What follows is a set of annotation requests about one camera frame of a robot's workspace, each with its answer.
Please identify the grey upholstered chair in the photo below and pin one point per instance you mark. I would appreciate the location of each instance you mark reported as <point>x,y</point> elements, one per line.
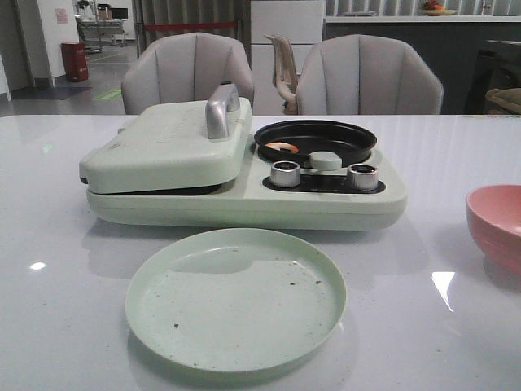
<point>183,68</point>
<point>367,75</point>

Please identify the right silver control knob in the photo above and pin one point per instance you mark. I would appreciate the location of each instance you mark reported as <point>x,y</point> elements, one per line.
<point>363,177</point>

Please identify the orange shrimp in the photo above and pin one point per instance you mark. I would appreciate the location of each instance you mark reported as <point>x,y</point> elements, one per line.
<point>283,147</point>

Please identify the white cabinet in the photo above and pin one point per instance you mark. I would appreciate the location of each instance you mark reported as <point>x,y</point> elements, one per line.
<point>301,23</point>

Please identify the silver control knob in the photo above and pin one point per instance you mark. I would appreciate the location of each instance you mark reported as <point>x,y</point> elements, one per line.
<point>363,177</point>
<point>284,174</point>

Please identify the mint green breakfast maker base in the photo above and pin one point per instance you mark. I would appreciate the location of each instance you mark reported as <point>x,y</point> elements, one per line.
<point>320,202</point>

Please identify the mint green sandwich maker lid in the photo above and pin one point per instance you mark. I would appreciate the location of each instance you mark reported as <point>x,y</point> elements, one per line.
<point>174,146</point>

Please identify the mint green round plate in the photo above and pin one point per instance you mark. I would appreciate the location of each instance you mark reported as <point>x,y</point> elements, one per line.
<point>236,300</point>

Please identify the left silver control knob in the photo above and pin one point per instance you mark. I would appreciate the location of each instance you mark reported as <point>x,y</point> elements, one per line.
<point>284,174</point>

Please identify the black round frying pan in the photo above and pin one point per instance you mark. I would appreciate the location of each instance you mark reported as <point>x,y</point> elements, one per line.
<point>351,143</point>

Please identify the left grey upholstered chair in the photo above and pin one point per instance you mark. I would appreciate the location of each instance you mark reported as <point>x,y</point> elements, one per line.
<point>183,68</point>

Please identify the right grey upholstered chair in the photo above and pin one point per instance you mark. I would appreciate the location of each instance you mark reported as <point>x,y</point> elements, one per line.
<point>367,75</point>

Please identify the fruit bowl on counter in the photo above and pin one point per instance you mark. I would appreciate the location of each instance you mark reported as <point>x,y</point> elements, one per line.
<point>434,8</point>

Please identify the beige cushion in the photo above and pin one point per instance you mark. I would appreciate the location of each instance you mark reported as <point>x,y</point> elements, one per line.
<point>508,100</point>

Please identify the dark grey counter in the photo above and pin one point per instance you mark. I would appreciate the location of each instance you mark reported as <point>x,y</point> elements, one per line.
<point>469,54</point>

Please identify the red bin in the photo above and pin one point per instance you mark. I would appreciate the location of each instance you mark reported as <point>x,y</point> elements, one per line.
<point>74,61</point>

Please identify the pink bowl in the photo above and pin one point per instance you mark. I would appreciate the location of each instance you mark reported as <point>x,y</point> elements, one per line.
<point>493,218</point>

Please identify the beige office chair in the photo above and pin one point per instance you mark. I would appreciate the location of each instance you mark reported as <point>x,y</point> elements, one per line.
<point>285,78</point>

